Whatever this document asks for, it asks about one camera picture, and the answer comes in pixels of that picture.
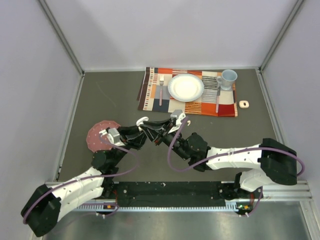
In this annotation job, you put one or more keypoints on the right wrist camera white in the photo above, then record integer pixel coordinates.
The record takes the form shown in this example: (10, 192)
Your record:
(177, 117)

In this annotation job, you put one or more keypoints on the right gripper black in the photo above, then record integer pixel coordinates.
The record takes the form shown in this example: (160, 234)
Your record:
(164, 135)

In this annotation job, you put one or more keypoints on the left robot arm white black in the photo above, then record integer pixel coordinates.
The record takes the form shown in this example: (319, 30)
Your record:
(48, 205)

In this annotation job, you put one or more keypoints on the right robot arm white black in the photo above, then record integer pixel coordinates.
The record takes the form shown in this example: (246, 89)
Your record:
(265, 163)

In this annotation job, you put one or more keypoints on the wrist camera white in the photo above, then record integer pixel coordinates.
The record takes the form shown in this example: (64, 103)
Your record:
(177, 117)
(111, 136)

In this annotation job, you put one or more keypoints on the white round plate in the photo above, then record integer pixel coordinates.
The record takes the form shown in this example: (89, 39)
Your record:
(185, 87)

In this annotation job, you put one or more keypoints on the white earbud charging case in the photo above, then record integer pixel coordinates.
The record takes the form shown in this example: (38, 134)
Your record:
(141, 121)

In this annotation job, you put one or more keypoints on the patterned orange placemat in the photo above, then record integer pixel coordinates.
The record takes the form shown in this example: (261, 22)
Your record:
(205, 105)

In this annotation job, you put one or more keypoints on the pink handled knife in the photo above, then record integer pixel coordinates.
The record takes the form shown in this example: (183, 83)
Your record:
(218, 98)

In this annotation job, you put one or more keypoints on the pink polka dot plate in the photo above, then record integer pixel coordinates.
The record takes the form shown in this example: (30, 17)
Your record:
(93, 140)

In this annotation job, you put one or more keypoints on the grey cable duct rail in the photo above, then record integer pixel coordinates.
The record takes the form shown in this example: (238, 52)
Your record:
(229, 206)

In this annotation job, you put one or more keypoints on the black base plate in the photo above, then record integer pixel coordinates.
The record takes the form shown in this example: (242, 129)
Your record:
(176, 194)

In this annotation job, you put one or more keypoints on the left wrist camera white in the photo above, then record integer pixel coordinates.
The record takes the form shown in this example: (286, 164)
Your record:
(111, 136)

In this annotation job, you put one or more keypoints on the light blue mug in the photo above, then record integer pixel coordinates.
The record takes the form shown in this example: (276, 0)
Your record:
(227, 79)

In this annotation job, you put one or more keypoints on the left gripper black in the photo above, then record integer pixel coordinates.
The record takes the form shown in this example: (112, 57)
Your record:
(132, 137)

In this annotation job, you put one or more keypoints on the pink handled fork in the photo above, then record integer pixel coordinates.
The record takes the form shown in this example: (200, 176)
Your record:
(161, 83)

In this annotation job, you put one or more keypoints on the beige square ring object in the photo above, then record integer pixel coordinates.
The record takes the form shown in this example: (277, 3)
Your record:
(243, 104)

